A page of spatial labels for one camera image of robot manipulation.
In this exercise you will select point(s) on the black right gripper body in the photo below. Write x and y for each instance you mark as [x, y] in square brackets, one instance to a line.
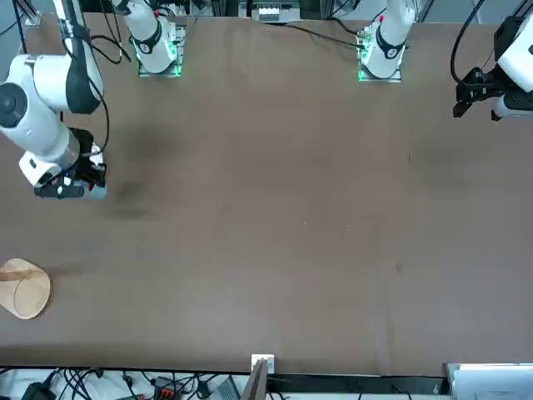
[85, 164]

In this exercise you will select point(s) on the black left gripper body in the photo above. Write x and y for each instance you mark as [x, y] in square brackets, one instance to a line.
[491, 85]

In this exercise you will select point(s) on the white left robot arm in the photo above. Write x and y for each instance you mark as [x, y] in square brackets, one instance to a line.
[389, 41]

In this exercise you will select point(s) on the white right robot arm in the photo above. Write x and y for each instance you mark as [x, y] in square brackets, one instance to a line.
[41, 133]

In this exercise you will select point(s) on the pale pink plate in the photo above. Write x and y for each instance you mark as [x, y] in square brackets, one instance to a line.
[95, 149]

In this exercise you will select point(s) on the white power strip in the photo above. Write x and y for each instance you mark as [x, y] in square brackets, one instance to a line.
[272, 14]

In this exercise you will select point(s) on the black power adapter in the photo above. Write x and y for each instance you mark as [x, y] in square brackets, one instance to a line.
[37, 391]

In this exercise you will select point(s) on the red and black connector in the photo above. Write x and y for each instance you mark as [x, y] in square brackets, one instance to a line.
[164, 389]

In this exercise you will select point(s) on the dark grey power brick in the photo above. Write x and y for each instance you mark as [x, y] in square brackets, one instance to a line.
[227, 389]

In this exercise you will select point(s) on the white flat box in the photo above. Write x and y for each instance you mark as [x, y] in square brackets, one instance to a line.
[491, 381]

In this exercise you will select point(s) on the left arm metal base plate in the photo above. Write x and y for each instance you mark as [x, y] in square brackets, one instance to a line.
[363, 62]

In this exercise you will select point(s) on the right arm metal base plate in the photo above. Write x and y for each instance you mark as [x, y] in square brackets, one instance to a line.
[177, 54]

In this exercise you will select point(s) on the white bracket box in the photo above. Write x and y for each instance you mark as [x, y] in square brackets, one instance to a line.
[268, 361]

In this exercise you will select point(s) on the aluminium post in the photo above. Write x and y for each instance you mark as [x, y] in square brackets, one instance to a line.
[257, 383]

